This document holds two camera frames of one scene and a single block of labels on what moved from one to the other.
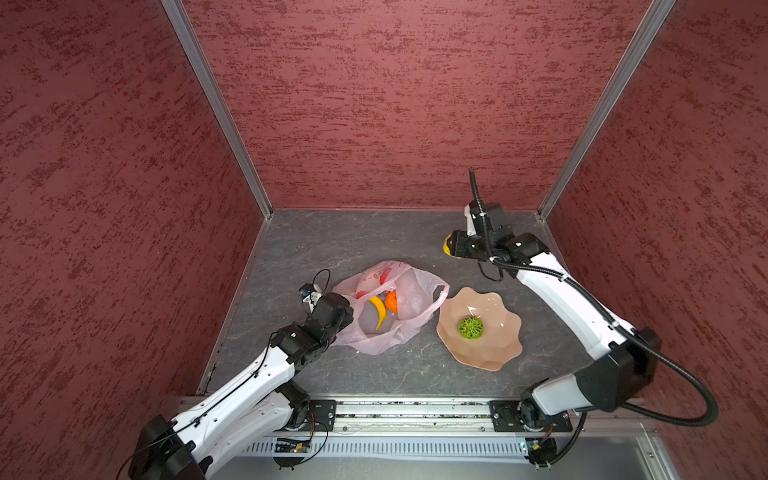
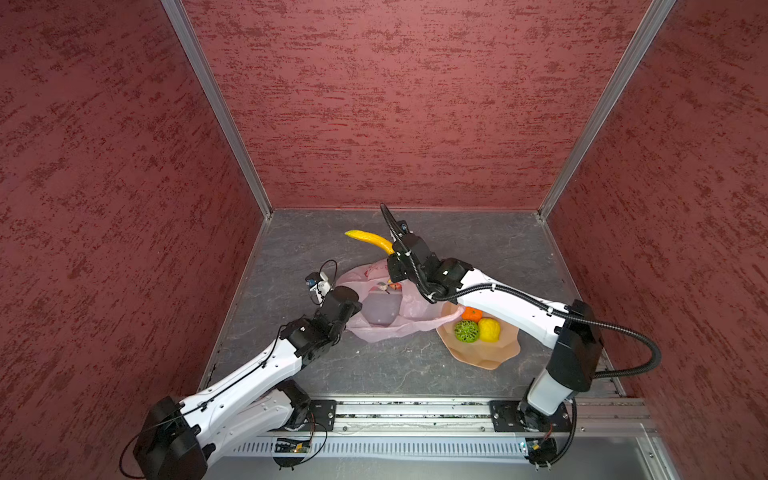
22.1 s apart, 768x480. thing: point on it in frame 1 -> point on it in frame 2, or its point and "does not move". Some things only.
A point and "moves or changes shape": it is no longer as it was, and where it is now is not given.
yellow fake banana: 381,310 -> 373,239
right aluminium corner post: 639,42 does not move
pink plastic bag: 390,303 moves or changes shape
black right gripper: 456,244 -> 394,262
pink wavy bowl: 477,328 does not move
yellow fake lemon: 446,248 -> 489,330
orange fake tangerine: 392,301 -> 472,313
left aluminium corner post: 221,104 does not move
